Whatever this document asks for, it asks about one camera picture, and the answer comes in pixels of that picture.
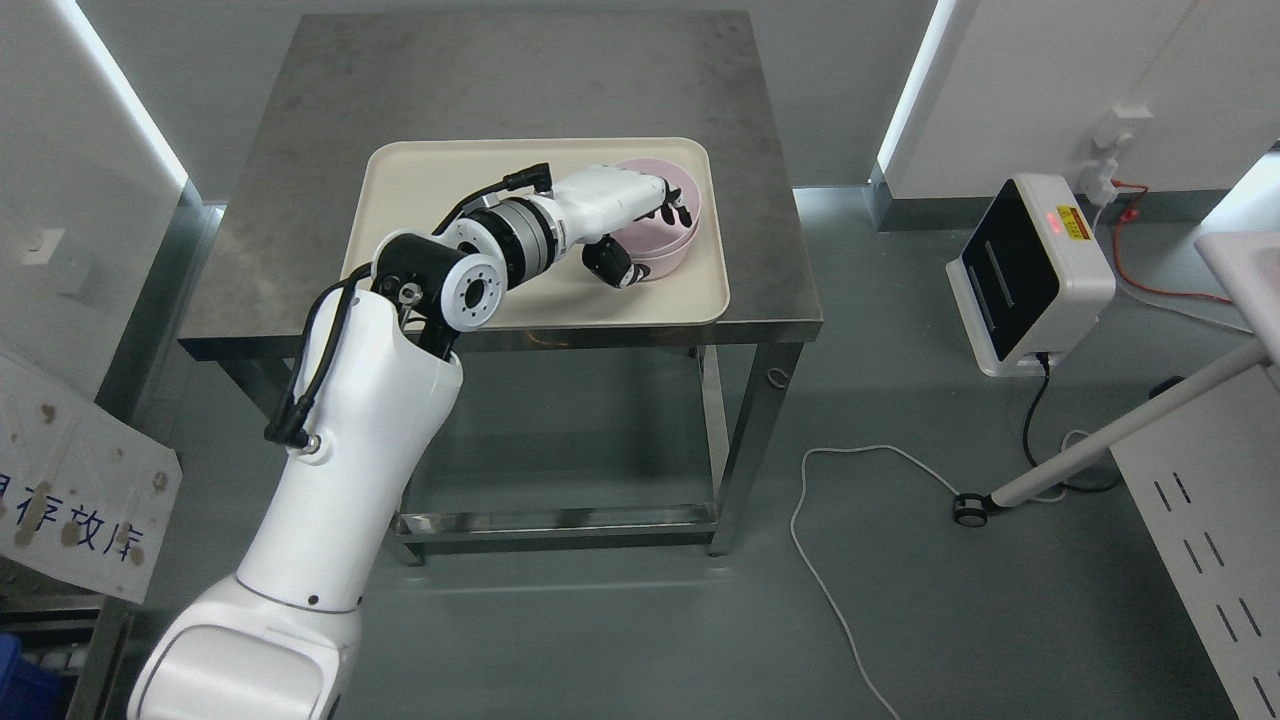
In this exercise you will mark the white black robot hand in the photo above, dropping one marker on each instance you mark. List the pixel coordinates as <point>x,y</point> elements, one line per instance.
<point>602,199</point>

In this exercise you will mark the beige plastic tray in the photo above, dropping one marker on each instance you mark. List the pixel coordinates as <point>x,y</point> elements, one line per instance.
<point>410,185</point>

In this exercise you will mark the white cart leg with caster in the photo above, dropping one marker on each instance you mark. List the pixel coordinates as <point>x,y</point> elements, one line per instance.
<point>970,510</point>

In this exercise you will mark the white wall socket plug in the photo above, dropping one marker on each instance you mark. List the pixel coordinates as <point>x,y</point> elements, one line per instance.
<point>1114,133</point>

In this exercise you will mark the white black charging device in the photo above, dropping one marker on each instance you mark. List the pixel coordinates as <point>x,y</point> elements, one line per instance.
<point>1031,282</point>

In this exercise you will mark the white perforated cabinet panel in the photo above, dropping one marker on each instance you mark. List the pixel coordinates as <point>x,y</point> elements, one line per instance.
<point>1205,479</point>

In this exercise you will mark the white sign with blue text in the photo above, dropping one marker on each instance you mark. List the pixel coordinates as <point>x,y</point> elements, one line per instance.
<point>85,499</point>

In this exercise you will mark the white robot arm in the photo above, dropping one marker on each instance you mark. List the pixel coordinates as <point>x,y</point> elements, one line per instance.
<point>375,380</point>

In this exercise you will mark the stainless steel table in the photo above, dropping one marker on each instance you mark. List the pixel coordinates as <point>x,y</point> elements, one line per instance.
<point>352,82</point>

